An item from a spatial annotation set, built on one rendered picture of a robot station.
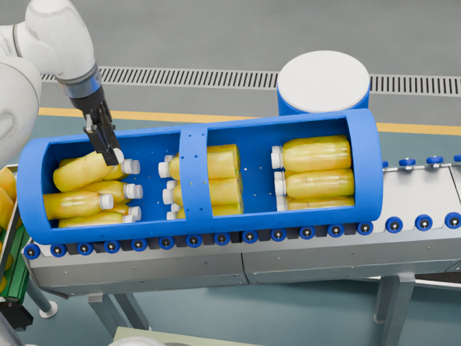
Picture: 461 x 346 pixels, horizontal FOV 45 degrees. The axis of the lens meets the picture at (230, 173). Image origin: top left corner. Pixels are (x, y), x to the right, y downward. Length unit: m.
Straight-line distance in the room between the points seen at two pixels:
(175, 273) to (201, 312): 0.90
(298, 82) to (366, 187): 0.54
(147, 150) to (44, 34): 0.58
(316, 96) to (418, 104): 1.54
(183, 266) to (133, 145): 0.36
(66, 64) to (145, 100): 2.22
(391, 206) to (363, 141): 0.32
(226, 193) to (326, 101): 0.48
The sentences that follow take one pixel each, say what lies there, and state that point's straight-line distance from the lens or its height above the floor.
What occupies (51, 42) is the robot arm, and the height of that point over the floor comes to 1.60.
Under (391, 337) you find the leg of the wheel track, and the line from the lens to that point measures 2.21.
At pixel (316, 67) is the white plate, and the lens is 1.81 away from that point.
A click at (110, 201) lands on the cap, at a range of 1.47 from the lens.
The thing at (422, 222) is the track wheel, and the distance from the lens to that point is 1.53.
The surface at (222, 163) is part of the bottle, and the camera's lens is 1.38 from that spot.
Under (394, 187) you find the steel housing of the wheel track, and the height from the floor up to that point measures 0.93.
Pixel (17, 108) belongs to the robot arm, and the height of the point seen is 1.84.
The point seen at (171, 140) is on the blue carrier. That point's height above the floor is 1.10.
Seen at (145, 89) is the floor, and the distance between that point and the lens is 3.43.
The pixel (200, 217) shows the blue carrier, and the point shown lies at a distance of 1.36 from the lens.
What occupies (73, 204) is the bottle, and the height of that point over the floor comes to 1.13.
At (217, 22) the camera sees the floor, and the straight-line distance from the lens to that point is 3.82.
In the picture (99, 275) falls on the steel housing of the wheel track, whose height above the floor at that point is 0.86.
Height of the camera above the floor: 2.22
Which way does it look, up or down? 51 degrees down
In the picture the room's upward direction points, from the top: 11 degrees counter-clockwise
